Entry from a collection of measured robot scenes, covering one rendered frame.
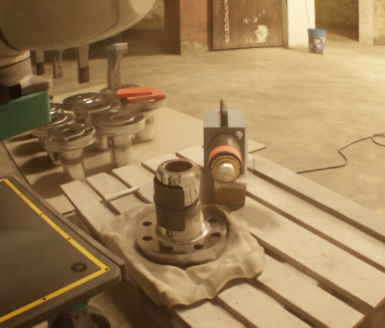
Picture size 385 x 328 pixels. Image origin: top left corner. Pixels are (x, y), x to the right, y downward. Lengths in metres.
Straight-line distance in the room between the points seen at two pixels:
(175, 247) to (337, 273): 0.46
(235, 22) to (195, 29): 0.66
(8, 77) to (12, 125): 0.08
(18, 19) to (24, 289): 0.55
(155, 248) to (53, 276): 0.38
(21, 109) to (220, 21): 5.21
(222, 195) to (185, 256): 0.38
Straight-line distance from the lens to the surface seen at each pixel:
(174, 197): 1.12
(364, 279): 1.17
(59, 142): 1.86
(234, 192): 1.44
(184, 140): 2.41
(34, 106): 0.68
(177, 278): 1.10
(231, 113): 1.57
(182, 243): 1.18
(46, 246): 1.00
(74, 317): 0.97
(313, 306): 1.06
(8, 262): 0.97
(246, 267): 1.12
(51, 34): 0.54
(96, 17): 0.51
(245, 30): 6.09
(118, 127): 1.94
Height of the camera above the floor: 0.86
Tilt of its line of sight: 24 degrees down
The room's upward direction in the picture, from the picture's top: 1 degrees counter-clockwise
